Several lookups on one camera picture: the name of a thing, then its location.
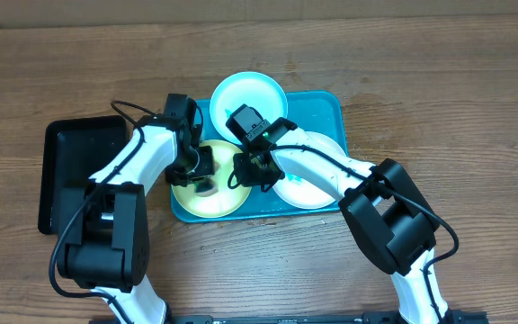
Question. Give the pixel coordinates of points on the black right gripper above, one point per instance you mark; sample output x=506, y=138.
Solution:
x=245, y=177

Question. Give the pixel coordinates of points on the teal plastic tray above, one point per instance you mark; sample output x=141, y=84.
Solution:
x=317, y=111

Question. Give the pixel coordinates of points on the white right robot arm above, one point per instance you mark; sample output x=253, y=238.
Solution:
x=390, y=220

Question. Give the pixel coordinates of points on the yellow plate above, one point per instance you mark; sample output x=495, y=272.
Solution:
x=225, y=200

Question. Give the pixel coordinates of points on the light blue plate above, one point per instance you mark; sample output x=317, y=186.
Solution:
x=251, y=88

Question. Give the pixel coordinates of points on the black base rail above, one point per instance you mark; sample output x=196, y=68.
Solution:
x=369, y=317

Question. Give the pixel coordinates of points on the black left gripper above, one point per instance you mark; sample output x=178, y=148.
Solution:
x=201, y=168

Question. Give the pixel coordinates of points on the pink plate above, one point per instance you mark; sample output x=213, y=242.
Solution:
x=299, y=192

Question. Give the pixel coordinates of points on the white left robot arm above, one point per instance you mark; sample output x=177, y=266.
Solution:
x=103, y=242

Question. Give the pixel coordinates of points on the black plastic tray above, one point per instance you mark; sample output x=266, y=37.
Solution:
x=74, y=150

